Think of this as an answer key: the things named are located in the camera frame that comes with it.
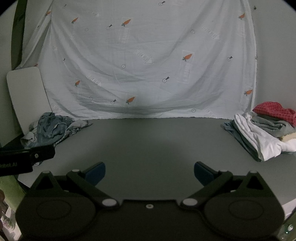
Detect white folded garment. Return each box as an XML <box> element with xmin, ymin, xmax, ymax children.
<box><xmin>234</xmin><ymin>113</ymin><xmax>296</xmax><ymax>161</ymax></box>

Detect grey folded garment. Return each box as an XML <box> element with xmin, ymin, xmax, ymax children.
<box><xmin>251</xmin><ymin>115</ymin><xmax>296</xmax><ymax>138</ymax></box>

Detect white board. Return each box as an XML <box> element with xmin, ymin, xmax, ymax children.
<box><xmin>6</xmin><ymin>67</ymin><xmax>53</xmax><ymax>140</ymax></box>

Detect cream folded garment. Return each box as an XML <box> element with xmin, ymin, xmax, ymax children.
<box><xmin>279</xmin><ymin>133</ymin><xmax>296</xmax><ymax>142</ymax></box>

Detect green cloth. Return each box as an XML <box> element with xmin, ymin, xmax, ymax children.
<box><xmin>0</xmin><ymin>175</ymin><xmax>26</xmax><ymax>241</ymax></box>

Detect light grey shirt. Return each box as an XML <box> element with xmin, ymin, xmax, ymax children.
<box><xmin>20</xmin><ymin>119</ymin><xmax>93</xmax><ymax>149</ymax></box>

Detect dark green post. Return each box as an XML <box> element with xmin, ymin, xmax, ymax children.
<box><xmin>11</xmin><ymin>0</ymin><xmax>31</xmax><ymax>70</ymax></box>

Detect red checked cloth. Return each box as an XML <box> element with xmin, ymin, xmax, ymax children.
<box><xmin>253</xmin><ymin>102</ymin><xmax>296</xmax><ymax>127</ymax></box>

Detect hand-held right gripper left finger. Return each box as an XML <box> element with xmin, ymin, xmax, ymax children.
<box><xmin>29</xmin><ymin>162</ymin><xmax>119</xmax><ymax>208</ymax></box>

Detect blue jeans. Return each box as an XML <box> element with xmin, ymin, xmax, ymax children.
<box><xmin>29</xmin><ymin>112</ymin><xmax>75</xmax><ymax>146</ymax></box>

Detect carrot printed white sheet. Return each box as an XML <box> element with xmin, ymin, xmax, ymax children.
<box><xmin>15</xmin><ymin>0</ymin><xmax>258</xmax><ymax>120</ymax></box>

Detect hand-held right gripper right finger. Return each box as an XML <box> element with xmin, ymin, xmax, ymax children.
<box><xmin>181</xmin><ymin>161</ymin><xmax>271</xmax><ymax>208</ymax></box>

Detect blue striped cloth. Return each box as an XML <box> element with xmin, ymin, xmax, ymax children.
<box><xmin>53</xmin><ymin>126</ymin><xmax>80</xmax><ymax>145</ymax></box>

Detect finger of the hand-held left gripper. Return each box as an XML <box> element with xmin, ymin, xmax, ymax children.
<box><xmin>29</xmin><ymin>145</ymin><xmax>56</xmax><ymax>161</ymax></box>

